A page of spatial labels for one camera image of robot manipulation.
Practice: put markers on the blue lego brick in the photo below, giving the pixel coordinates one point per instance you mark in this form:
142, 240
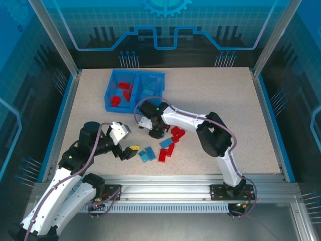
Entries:
143, 156
166, 142
150, 153
148, 92

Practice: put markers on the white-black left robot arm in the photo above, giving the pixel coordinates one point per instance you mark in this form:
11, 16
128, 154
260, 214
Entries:
50, 198

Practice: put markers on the blue two-compartment plastic bin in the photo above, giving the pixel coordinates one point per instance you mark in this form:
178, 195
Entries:
118, 109

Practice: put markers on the blue table edge strip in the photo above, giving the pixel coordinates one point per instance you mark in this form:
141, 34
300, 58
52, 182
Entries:
56, 128
276, 128

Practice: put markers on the aluminium side rail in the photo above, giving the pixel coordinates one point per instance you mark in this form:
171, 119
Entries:
269, 125
64, 120

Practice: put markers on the wide aluminium base rail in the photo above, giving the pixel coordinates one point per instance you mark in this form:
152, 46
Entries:
165, 187

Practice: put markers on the aluminium frame post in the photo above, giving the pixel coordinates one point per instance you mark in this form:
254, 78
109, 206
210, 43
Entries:
54, 37
276, 37

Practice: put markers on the aluminium outer frame bar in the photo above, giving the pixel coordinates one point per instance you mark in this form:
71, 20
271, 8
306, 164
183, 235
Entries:
301, 221

